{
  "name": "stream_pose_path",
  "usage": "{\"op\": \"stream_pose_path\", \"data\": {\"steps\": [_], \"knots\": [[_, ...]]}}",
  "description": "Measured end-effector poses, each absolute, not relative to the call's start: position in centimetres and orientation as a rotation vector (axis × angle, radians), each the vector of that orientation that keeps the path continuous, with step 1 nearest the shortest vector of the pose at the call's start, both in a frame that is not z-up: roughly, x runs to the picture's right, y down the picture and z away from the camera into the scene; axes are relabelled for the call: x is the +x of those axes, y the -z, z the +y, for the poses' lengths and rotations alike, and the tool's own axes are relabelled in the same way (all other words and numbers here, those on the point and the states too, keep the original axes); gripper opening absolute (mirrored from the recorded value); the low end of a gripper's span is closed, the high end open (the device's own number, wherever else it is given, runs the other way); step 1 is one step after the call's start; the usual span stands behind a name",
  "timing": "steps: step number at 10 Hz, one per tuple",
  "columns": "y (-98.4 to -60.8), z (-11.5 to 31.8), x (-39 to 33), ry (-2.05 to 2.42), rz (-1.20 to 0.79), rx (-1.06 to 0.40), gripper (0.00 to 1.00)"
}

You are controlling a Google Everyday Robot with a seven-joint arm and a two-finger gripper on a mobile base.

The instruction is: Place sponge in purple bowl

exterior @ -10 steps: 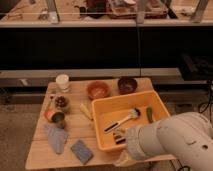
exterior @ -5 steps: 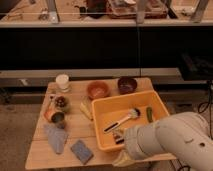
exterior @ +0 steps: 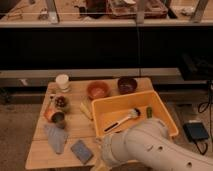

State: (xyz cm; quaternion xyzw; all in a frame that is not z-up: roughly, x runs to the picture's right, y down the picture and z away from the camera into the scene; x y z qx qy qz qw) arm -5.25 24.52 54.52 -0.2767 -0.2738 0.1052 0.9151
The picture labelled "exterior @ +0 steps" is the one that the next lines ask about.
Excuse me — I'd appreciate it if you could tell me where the blue sponge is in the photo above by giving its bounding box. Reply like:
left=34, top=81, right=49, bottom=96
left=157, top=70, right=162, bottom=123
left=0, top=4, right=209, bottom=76
left=71, top=140, right=93, bottom=165

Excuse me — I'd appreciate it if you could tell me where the yellow plastic bin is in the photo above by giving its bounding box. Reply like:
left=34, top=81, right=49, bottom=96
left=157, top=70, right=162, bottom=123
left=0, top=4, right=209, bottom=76
left=92, top=90, right=179, bottom=138

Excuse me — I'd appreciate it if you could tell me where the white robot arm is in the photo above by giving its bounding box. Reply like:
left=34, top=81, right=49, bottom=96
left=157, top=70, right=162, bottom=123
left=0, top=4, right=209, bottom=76
left=90, top=118, right=213, bottom=171

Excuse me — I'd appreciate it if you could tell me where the orange bowl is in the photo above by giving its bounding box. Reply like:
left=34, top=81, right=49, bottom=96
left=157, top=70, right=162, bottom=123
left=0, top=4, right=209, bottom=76
left=87, top=81, right=110, bottom=100

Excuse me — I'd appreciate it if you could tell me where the grey cloth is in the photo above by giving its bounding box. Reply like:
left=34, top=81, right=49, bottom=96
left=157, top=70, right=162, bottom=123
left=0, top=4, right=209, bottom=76
left=44, top=124, right=68, bottom=154

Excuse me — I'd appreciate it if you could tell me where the orange metal can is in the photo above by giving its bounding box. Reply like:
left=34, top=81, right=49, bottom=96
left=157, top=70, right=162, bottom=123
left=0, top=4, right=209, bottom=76
left=44, top=108, right=66, bottom=129

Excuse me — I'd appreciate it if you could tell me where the white cup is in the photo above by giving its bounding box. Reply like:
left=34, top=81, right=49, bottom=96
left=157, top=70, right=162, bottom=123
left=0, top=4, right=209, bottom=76
left=55, top=74, right=70, bottom=92

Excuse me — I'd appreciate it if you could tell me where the black pedal box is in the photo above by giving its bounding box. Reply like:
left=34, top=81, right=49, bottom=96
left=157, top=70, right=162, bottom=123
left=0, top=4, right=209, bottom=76
left=183, top=122, right=209, bottom=142

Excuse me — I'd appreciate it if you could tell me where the dish brush black handle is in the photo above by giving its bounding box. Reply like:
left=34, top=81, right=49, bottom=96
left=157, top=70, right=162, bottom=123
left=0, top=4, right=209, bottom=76
left=105, top=108, right=141, bottom=132

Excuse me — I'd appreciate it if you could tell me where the black cable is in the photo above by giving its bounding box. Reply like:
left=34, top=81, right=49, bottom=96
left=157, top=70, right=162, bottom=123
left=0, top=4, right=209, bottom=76
left=196, top=79, right=213, bottom=156

